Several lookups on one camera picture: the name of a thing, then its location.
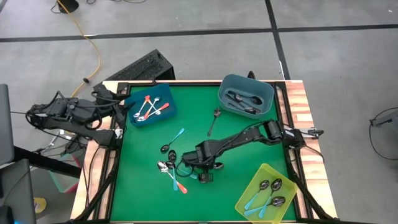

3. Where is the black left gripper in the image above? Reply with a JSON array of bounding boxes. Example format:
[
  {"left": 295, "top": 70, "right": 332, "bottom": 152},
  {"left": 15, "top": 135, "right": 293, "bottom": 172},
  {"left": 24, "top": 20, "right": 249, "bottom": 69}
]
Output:
[{"left": 92, "top": 84, "right": 136, "bottom": 126}]

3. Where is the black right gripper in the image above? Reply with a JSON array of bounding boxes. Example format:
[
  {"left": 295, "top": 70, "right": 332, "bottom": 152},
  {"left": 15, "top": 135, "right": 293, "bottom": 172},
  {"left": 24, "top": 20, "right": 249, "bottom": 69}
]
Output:
[{"left": 182, "top": 142, "right": 220, "bottom": 184}]

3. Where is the blue-handled spoon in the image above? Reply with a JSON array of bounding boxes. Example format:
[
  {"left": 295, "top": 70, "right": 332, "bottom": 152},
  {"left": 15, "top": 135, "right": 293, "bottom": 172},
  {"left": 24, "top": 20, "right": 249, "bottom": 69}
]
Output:
[
  {"left": 257, "top": 177, "right": 283, "bottom": 219},
  {"left": 244, "top": 179, "right": 270, "bottom": 211},
  {"left": 165, "top": 161, "right": 180, "bottom": 192},
  {"left": 159, "top": 127, "right": 186, "bottom": 154},
  {"left": 168, "top": 149, "right": 199, "bottom": 180},
  {"left": 243, "top": 196, "right": 287, "bottom": 217}
]

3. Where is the blue rectangular tray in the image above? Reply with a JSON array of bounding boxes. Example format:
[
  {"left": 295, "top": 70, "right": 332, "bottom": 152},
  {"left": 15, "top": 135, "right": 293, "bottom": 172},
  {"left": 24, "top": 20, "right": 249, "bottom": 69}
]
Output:
[{"left": 126, "top": 82, "right": 178, "bottom": 128}]

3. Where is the black perforated computer case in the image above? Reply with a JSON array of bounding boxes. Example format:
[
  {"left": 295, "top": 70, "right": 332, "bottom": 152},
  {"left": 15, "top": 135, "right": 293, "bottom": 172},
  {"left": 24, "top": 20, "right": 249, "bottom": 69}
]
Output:
[{"left": 93, "top": 49, "right": 177, "bottom": 95}]

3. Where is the black desk beam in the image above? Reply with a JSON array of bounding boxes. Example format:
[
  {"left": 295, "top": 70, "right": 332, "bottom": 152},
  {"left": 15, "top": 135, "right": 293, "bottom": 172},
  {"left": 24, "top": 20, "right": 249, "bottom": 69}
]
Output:
[{"left": 12, "top": 145, "right": 82, "bottom": 179}]

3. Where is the yellow translucent tray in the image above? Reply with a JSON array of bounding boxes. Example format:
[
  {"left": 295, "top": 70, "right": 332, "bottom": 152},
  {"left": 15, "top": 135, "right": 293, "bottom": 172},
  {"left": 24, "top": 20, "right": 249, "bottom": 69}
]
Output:
[{"left": 235, "top": 162, "right": 299, "bottom": 224}]

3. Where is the teal grey oval bin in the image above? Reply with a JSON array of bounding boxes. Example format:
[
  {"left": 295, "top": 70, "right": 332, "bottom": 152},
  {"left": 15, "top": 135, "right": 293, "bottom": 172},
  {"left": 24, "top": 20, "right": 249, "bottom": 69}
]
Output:
[{"left": 216, "top": 73, "right": 275, "bottom": 120}]

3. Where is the black round stand base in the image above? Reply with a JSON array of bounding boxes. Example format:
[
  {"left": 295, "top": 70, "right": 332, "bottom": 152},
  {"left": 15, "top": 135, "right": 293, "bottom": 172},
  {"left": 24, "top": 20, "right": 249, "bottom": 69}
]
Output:
[{"left": 57, "top": 0, "right": 80, "bottom": 14}]

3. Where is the light grey panel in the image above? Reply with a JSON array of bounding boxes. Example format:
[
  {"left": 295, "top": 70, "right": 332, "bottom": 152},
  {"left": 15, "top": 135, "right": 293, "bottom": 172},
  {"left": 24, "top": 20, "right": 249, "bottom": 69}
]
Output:
[{"left": 0, "top": 83, "right": 16, "bottom": 166}]

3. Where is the yellow round floor sticker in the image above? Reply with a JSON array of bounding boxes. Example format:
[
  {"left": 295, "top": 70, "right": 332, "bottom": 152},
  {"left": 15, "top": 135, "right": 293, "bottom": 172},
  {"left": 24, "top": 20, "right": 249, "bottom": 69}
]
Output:
[{"left": 33, "top": 197, "right": 47, "bottom": 214}]

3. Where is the dark grey panel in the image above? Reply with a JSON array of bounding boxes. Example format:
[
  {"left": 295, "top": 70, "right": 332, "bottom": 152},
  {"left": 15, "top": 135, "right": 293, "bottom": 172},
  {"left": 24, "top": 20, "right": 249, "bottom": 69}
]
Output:
[{"left": 0, "top": 158, "right": 37, "bottom": 224}]

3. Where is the yellow extension cable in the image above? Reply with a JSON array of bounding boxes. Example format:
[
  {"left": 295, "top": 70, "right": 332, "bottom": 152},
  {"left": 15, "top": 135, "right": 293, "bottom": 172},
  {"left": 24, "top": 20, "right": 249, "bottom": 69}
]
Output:
[{"left": 55, "top": 0, "right": 103, "bottom": 99}]

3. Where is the black aluminium table frame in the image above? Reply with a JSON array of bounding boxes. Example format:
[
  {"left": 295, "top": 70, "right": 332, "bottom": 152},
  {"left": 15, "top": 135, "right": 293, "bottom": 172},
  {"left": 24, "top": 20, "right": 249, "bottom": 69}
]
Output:
[{"left": 71, "top": 80, "right": 338, "bottom": 224}]

